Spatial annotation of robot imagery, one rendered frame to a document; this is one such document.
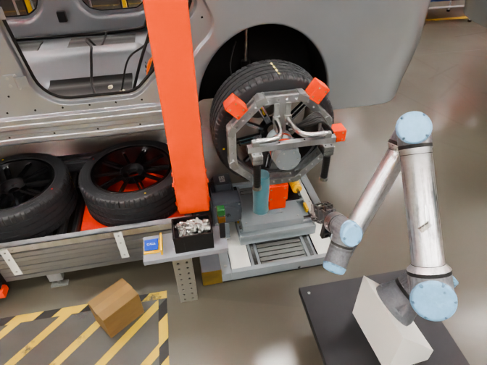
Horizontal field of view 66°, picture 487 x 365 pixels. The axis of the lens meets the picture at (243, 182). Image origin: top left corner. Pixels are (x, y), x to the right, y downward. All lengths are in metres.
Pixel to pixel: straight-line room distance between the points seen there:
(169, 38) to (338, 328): 1.46
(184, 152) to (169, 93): 0.31
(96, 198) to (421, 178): 1.70
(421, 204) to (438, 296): 0.32
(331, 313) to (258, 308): 0.50
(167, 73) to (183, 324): 1.36
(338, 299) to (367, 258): 0.67
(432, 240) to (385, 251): 1.20
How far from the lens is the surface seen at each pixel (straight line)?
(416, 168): 1.46
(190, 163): 1.84
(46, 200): 2.44
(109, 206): 2.29
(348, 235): 1.49
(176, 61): 1.60
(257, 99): 1.81
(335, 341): 1.88
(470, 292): 2.67
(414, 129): 1.45
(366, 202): 1.62
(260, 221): 2.40
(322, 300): 1.98
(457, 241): 2.93
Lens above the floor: 1.94
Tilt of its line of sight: 40 degrees down
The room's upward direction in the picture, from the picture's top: 1 degrees counter-clockwise
